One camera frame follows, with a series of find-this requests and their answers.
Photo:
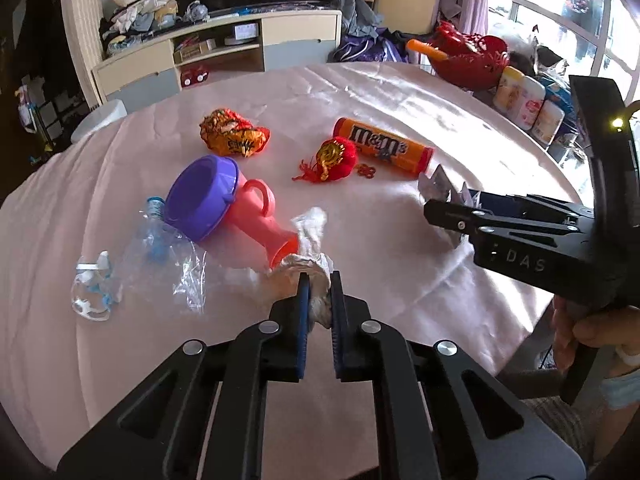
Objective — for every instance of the pink plastic vase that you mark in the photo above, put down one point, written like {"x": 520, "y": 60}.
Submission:
{"x": 255, "y": 225}

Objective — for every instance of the silver foil wrapper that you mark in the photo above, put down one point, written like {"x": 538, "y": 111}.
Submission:
{"x": 436, "y": 185}

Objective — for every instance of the purple bag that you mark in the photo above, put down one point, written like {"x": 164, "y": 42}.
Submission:
{"x": 370, "y": 50}

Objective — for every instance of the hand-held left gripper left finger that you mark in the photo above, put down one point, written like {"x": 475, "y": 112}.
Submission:
{"x": 303, "y": 332}

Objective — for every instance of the orange candy tube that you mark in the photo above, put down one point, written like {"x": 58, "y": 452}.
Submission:
{"x": 385, "y": 146}

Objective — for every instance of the pile of clothes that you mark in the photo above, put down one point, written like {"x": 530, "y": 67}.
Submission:
{"x": 140, "y": 10}

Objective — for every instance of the grey jacket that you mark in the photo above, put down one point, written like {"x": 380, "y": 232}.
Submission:
{"x": 355, "y": 10}

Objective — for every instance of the window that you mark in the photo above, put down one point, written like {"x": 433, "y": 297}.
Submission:
{"x": 545, "y": 0}

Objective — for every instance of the white box on shelf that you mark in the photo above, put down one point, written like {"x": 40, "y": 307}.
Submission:
{"x": 246, "y": 32}

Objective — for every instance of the flat boxes on shelf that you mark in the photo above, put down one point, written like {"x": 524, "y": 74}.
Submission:
{"x": 195, "y": 51}

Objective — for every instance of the orange snack wrapper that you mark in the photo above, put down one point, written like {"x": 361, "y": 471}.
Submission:
{"x": 235, "y": 135}

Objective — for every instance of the white bottle yellow label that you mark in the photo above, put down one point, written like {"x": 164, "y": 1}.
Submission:
{"x": 547, "y": 122}
{"x": 509, "y": 87}

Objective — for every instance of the white round stool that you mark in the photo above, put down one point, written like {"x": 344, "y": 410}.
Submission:
{"x": 100, "y": 120}

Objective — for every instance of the blue package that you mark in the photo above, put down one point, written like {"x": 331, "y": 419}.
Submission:
{"x": 559, "y": 95}

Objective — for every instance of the crushed clear plastic bottle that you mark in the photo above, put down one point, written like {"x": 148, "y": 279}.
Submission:
{"x": 150, "y": 240}

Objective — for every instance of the white bottle red label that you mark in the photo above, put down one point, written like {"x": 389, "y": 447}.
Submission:
{"x": 529, "y": 105}

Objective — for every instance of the small red knot charm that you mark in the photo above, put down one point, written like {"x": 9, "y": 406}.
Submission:
{"x": 367, "y": 171}

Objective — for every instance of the grey chair cushion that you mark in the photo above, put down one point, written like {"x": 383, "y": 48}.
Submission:
{"x": 560, "y": 425}

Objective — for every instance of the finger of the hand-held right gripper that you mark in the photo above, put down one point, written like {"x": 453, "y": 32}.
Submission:
{"x": 530, "y": 201}
{"x": 450, "y": 212}

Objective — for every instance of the white tape roll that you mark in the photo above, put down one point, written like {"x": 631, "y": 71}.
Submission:
{"x": 231, "y": 41}

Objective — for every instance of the person's right hand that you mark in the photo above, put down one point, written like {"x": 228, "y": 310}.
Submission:
{"x": 605, "y": 334}

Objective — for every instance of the hanging dark clothes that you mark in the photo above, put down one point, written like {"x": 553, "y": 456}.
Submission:
{"x": 582, "y": 5}

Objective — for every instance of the beige and grey TV stand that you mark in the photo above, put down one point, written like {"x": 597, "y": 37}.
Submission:
{"x": 295, "y": 35}

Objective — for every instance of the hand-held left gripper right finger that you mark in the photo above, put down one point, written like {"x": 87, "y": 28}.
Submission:
{"x": 337, "y": 332}

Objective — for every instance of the purple plastic bowl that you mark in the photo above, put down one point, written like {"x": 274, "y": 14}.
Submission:
{"x": 220, "y": 180}

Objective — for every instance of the red openwork basket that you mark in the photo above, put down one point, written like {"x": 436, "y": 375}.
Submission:
{"x": 470, "y": 67}

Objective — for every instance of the red tasselled ornament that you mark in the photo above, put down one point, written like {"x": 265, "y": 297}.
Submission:
{"x": 340, "y": 157}

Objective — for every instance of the pink tablecloth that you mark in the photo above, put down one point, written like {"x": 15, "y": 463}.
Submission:
{"x": 125, "y": 160}

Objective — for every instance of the beige woven screen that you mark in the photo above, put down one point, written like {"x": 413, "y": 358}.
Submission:
{"x": 82, "y": 25}

